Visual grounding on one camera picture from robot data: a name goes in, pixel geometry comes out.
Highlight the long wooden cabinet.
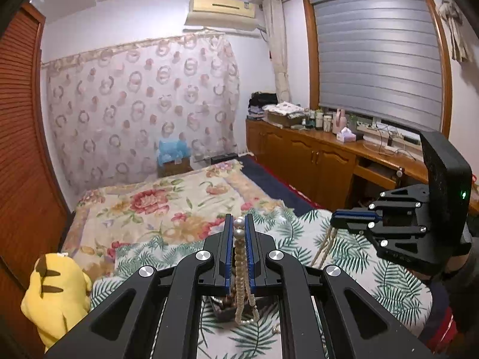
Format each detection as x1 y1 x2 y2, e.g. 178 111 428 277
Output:
245 118 479 214

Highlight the wooden louvred wardrobe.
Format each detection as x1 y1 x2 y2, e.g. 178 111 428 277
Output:
0 2 70 359

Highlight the grey window blind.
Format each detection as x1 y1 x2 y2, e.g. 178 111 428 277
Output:
310 0 444 131

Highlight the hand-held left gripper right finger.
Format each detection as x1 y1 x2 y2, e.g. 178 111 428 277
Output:
245 214 450 359

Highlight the cream wall air conditioner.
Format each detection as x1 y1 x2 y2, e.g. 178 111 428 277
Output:
185 0 267 35

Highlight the ring pattern sheer curtain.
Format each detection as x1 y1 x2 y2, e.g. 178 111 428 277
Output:
43 34 241 195

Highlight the floral blanket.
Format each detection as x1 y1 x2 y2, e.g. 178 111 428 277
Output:
62 159 285 281

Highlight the leaf print tablecloth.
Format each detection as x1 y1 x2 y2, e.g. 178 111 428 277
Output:
90 207 435 359

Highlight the pile of dark clothes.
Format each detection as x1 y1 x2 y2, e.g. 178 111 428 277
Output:
248 92 278 120

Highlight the wooden window frame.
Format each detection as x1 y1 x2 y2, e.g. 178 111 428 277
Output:
302 0 453 139

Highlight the yellow plush toy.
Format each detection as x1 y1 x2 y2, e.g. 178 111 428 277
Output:
20 252 92 352

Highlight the tied cream curtain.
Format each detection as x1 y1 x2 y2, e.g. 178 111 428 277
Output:
438 0 474 62

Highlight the blue plush toy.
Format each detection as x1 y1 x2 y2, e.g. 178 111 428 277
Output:
157 138 191 165

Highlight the pink bottle holder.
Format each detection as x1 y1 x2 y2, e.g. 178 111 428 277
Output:
332 108 347 133

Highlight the navy bed sheet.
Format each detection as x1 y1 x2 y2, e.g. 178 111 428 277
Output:
237 153 326 210

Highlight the group of small bottles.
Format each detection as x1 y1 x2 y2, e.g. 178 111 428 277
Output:
301 108 334 132

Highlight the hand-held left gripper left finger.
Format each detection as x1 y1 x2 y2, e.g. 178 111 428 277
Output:
45 213 235 359

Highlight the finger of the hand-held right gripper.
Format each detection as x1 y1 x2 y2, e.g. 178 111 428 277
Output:
331 185 432 223
330 219 433 267

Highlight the small wooden box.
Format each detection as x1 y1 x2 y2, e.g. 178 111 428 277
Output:
158 157 191 178

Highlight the cardboard box with floral cloth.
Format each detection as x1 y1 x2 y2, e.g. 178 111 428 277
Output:
262 102 305 128

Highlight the pearl necklace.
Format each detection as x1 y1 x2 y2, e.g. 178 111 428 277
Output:
230 217 339 326

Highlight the cream window curtain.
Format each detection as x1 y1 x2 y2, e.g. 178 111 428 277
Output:
262 0 292 103

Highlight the tangle of cables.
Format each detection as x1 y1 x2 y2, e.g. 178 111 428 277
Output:
361 125 422 158

